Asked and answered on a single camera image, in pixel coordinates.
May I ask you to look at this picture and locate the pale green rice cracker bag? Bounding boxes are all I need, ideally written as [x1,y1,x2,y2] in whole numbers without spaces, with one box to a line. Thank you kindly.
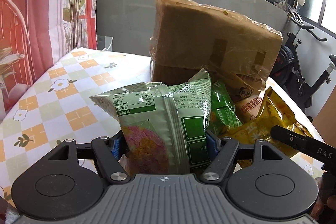
[91,69,211,176]

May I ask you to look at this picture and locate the yellow chip bag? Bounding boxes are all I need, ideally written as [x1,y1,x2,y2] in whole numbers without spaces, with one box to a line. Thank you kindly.
[219,87,311,157]

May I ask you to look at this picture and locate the bright green snack bag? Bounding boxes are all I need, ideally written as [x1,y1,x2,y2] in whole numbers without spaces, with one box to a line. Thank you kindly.
[208,81,242,136]

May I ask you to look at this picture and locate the checkered floral tablecloth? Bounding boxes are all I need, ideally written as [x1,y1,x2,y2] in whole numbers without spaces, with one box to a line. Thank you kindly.
[0,47,325,208]

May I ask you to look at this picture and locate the black exercise bike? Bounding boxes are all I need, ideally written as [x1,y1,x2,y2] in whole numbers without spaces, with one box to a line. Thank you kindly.
[270,2,335,113]

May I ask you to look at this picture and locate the orange panda snack bag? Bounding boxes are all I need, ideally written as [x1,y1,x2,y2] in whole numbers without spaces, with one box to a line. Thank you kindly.
[226,73,266,123]

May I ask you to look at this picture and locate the white plastic bin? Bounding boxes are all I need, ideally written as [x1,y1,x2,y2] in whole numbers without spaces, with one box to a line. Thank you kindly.
[97,35,113,52]

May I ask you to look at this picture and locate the taped brown cardboard box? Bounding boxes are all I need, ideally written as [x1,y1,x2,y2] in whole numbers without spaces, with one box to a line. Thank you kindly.
[150,0,282,101]

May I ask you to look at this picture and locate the red floral curtain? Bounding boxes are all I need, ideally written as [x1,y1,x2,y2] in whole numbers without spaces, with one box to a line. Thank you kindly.
[1,0,97,117]

